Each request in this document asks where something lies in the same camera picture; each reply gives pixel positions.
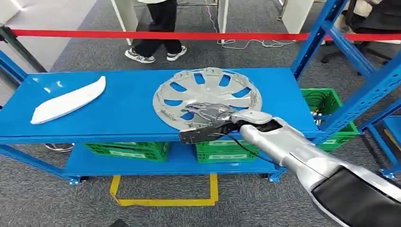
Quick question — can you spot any black camera cable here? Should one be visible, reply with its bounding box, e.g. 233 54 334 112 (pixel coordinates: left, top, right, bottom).
215 132 277 164

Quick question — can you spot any person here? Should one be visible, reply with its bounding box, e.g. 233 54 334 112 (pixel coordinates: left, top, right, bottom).
337 0 376 32
124 0 188 64

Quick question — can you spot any black office chair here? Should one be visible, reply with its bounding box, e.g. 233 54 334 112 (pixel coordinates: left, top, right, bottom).
319 0 401 65

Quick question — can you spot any silver wheel hubcap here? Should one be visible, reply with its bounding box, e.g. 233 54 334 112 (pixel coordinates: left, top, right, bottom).
152 67 263 131

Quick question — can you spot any blue metal shelf rack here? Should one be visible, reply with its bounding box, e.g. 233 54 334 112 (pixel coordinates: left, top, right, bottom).
0 0 401 186
358 98 401 182

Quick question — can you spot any green plastic crate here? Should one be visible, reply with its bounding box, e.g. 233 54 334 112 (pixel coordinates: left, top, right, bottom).
94 149 170 163
194 141 261 155
84 141 171 155
319 138 346 153
196 152 260 164
300 87 360 148

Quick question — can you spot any red barrier belt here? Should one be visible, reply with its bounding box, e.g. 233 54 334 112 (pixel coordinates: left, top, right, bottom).
11 29 401 42

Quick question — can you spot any white cable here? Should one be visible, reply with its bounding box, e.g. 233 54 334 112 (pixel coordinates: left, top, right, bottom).
205 0 298 51

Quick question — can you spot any black robot foot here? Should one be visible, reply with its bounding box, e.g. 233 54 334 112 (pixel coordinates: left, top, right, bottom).
109 218 130 227

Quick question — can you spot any yellow tape open outline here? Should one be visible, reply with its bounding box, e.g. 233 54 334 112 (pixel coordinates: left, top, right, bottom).
109 174 219 208

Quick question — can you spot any white plastic trim part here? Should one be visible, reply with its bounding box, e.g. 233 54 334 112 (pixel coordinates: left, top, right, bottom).
30 76 106 125

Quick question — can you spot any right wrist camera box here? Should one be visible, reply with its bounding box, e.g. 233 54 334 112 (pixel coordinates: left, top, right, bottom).
179 123 239 145

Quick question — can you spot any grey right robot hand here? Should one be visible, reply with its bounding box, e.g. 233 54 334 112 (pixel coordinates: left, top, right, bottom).
184 102 238 125

